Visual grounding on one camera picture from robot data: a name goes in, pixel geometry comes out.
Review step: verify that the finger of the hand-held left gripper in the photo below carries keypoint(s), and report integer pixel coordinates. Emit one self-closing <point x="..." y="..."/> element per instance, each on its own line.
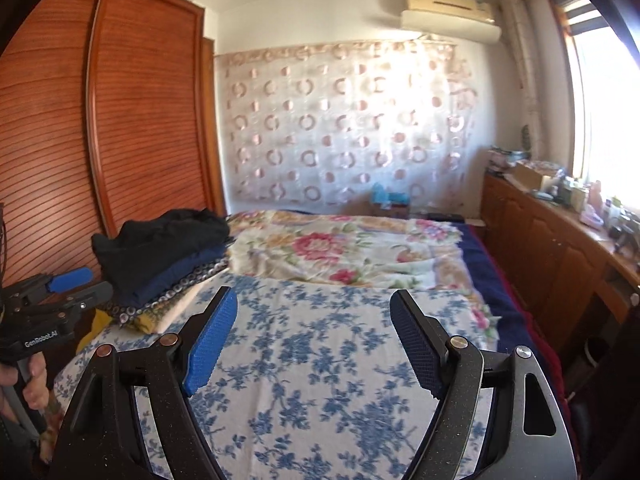
<point x="70" y="280"/>
<point x="92" y="294"/>

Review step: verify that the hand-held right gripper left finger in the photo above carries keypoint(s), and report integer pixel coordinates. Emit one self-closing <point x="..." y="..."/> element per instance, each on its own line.
<point x="210" y="345"/>

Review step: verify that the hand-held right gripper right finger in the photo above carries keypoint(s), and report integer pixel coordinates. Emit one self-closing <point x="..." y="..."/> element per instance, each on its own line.
<point x="417" y="350"/>

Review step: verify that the black printed t-shirt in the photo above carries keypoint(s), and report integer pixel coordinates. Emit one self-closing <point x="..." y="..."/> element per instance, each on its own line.
<point x="160" y="245"/>

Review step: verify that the person's left hand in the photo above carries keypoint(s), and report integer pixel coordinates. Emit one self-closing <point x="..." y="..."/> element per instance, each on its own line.
<point x="35" y="380"/>

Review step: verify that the yellow cloth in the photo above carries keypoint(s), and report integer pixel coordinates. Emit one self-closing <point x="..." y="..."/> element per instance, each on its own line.
<point x="97" y="332"/>

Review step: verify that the dark dotted folded cloth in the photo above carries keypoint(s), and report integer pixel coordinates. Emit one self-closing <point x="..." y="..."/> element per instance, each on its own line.
<point x="170" y="296"/>

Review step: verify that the mustard floral folded cloth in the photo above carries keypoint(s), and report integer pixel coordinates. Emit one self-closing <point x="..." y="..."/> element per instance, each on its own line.
<point x="150" y="322"/>

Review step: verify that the navy folded garment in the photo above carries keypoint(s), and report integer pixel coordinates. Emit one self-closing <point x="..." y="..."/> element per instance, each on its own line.
<point x="170" y="275"/>

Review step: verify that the blue floral bed sheet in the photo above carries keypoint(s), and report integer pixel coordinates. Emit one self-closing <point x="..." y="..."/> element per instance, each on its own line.
<point x="325" y="360"/>

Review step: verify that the navy blanket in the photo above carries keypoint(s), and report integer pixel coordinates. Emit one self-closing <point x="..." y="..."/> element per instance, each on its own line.
<point x="500" y="285"/>

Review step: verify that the teal item on box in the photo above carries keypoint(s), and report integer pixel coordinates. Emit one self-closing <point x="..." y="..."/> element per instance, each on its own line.
<point x="390" y="195"/>

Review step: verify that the low wooden cabinet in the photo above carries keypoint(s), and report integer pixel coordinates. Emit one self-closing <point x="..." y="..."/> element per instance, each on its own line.
<point x="540" y="250"/>

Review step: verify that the wooden slatted wardrobe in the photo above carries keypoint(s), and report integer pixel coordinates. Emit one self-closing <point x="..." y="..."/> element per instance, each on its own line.
<point x="125" y="110"/>

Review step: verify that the dark chair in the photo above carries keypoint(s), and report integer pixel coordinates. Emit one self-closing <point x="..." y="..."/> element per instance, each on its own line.
<point x="610" y="410"/>

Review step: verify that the cardboard box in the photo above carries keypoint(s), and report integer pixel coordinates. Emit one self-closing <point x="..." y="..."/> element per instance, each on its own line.
<point x="532" y="175"/>

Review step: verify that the pile of papers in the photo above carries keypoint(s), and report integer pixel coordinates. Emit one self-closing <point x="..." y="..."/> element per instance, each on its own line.
<point x="502" y="157"/>

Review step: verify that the black device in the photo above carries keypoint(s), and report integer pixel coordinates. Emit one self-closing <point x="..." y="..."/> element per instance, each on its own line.
<point x="625" y="237"/>

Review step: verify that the sheer curtain with circle pattern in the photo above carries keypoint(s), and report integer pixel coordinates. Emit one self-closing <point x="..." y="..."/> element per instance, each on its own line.
<point x="350" y="120"/>

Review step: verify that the beige window curtain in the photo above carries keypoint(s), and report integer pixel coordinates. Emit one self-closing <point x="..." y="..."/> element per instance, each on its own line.
<point x="522" y="75"/>

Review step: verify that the wooden framed window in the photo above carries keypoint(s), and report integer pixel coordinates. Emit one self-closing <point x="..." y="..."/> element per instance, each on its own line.
<point x="610" y="110"/>

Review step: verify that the wall air conditioner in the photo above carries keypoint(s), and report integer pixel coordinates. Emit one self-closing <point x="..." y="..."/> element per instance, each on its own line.
<point x="450" y="17"/>

